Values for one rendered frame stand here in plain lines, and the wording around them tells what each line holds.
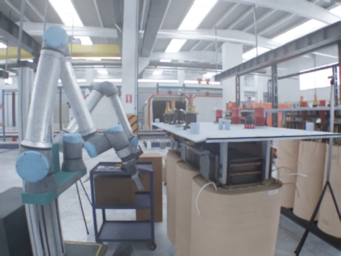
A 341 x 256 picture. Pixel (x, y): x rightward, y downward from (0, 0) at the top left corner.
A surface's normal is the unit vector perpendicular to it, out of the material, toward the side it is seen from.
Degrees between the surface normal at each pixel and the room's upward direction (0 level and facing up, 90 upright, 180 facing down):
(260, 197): 90
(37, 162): 95
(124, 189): 90
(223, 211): 90
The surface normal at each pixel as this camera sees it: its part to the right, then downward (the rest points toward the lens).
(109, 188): 0.11, 0.06
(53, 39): 0.46, -0.08
